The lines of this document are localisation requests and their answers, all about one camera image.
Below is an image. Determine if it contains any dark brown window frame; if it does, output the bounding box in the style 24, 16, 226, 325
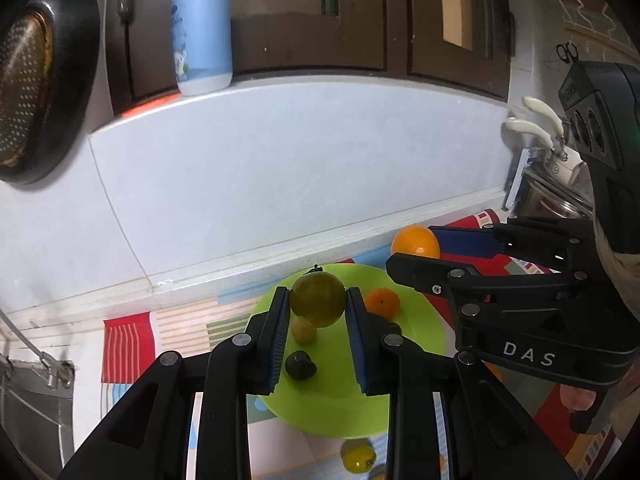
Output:
102, 0, 401, 116
395, 0, 516, 103

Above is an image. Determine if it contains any black frying pan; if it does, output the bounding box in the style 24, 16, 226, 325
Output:
0, 0, 101, 186

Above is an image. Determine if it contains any dark purple plum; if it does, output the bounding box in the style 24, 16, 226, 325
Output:
285, 351, 318, 380

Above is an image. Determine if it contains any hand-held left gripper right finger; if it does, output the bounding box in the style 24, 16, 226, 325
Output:
346, 287, 578, 480

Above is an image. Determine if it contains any small orange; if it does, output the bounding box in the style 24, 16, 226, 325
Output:
363, 287, 401, 322

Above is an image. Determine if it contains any colourful patterned tablecloth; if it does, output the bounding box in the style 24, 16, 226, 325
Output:
100, 207, 621, 480

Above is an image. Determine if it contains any steel kitchen sink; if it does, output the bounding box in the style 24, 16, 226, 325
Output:
0, 360, 76, 471

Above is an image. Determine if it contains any yellowish green plum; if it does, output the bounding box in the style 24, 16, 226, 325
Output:
291, 316, 319, 345

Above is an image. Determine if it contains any thin gooseneck faucet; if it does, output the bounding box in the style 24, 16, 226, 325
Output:
0, 307, 76, 391

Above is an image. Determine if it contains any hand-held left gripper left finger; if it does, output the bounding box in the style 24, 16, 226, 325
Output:
57, 287, 292, 480

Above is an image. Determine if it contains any person's right hand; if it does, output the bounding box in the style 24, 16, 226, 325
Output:
559, 384, 598, 411

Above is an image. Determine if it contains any large steel pot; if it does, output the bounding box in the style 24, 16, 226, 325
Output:
525, 180, 593, 218

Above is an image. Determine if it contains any green plastic plate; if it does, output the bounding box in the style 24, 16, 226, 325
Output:
248, 262, 447, 438

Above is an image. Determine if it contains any orange with green stem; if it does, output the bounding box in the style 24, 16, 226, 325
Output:
391, 225, 442, 261

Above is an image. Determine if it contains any blue white pump bottle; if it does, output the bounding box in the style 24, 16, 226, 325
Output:
171, 0, 233, 97

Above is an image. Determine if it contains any white wire wall rack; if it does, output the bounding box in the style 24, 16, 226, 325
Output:
547, 0, 616, 31

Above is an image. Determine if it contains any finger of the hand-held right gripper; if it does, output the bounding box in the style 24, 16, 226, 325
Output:
387, 253, 590, 318
430, 217, 593, 273

